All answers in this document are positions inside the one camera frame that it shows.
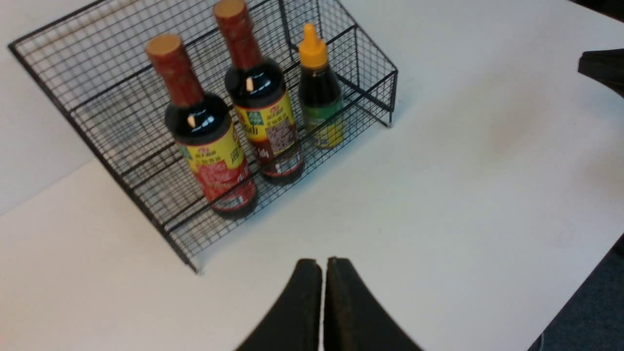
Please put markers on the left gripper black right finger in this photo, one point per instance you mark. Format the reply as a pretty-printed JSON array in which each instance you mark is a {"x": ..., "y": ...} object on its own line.
[{"x": 354, "y": 320}]

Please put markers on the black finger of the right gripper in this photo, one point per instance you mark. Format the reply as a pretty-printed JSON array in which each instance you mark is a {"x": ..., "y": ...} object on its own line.
[{"x": 605, "y": 67}]

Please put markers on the brown-label soy sauce bottle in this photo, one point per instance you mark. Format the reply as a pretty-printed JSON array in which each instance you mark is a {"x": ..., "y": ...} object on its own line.
[{"x": 257, "y": 87}]

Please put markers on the red-label soy sauce bottle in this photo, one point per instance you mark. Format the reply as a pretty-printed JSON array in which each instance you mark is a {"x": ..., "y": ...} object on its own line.
[{"x": 202, "y": 127}]

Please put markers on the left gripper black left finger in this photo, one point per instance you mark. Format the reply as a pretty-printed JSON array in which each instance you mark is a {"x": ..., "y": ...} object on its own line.
[{"x": 292, "y": 323}]

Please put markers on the small green-label yellow-cap bottle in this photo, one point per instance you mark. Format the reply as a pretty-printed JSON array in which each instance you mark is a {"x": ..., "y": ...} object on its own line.
[{"x": 320, "y": 95}]

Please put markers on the black wire mesh rack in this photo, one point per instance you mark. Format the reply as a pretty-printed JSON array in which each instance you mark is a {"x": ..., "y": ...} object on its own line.
[{"x": 92, "y": 66}]

